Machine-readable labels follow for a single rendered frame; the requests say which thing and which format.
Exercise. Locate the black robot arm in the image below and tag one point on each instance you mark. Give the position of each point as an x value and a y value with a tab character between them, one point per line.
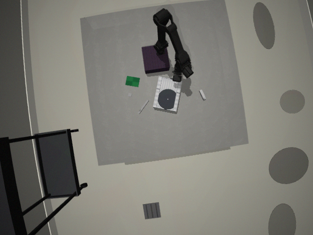
183	61

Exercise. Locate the dark grey round disc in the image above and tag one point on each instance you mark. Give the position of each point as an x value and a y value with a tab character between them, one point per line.
166	98

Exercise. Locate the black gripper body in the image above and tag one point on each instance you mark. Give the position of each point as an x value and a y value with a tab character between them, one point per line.
177	78

